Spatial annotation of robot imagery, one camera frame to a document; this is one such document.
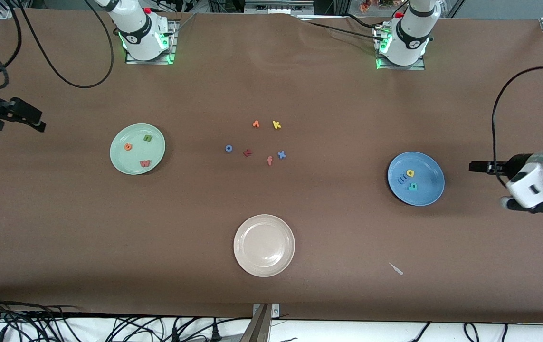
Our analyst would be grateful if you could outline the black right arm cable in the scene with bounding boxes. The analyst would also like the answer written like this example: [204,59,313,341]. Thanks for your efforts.
[19,0,114,89]

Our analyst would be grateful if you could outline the beige plate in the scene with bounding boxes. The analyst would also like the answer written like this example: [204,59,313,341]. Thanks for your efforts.
[233,214,295,277]

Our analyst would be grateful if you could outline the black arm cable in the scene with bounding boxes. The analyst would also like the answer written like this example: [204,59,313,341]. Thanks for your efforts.
[491,66,543,188]
[19,0,114,89]

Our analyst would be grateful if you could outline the green plate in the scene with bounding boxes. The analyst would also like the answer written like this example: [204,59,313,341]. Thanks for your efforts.
[110,123,166,176]

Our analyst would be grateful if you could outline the metal table edge bracket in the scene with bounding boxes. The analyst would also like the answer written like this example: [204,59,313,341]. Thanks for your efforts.
[251,303,281,342]

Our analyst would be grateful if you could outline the orange decorative object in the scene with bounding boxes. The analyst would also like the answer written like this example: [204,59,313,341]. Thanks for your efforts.
[359,0,395,12]

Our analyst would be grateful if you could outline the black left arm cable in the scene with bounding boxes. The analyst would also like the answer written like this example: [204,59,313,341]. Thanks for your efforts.
[491,66,543,188]

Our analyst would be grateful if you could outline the black base power cable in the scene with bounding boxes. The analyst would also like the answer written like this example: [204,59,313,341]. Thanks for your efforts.
[297,13,386,41]

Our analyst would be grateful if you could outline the brown table cover sheet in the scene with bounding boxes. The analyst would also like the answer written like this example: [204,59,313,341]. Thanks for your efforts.
[0,7,543,324]

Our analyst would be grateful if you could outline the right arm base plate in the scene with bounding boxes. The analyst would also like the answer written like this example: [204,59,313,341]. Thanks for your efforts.
[125,19,180,65]

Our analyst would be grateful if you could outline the tangled black floor cables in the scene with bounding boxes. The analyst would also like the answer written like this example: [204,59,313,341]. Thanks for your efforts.
[0,292,253,342]

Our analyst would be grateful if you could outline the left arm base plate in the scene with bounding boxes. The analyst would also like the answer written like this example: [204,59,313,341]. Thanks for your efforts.
[375,24,427,71]

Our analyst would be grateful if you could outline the grey metal box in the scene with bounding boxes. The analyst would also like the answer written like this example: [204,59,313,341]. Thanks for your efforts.
[245,0,314,15]

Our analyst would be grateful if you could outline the blue plate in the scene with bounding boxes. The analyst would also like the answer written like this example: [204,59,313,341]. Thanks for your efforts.
[387,152,445,207]

